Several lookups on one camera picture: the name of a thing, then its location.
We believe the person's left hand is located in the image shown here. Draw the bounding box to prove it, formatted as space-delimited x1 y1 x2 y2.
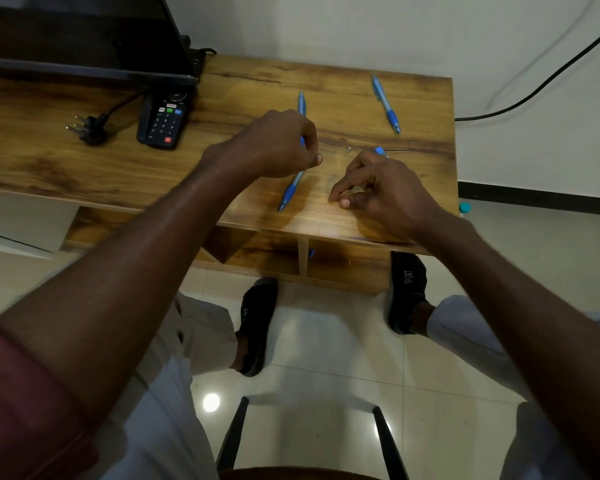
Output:
199 109 325 181

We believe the person's right hand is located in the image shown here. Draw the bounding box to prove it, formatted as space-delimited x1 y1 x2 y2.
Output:
328 149 449 243

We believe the person's left forearm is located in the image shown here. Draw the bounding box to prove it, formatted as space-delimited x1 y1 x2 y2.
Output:
0 149 261 421

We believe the person's right forearm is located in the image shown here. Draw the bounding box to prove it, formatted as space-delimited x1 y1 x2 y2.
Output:
417 214 600 480

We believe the person's right black sock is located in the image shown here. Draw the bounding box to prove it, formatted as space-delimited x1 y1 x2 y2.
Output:
387 251 436 337

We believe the person's black sock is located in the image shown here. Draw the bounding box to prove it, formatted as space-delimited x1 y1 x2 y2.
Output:
387 251 436 337
235 277 279 378

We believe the person's right grey trouser leg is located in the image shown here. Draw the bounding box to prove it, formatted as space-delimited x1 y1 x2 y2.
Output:
426 294 600 480

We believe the person's grey trouser leg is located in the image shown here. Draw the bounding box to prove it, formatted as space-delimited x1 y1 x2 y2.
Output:
426 294 600 480
79 292 239 480

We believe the person's left black sock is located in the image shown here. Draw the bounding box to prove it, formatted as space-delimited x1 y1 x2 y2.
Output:
235 277 279 378

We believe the person's left grey trouser leg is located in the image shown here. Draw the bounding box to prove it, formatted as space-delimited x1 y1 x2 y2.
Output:
79 292 239 480

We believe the black remote control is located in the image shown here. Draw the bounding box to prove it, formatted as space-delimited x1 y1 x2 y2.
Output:
136 87 196 151

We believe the black power strip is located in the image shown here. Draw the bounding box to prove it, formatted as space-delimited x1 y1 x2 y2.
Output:
182 34 206 78

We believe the black television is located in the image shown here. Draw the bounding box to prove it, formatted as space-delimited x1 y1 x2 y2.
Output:
0 0 199 87

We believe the black chair leg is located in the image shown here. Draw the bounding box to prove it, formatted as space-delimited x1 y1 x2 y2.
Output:
372 405 410 480
215 396 250 473

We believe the black wall cable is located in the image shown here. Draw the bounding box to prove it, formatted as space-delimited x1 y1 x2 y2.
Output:
455 18 600 122

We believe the black power plug with cable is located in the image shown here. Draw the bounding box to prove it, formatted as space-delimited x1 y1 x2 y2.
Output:
65 89 149 147

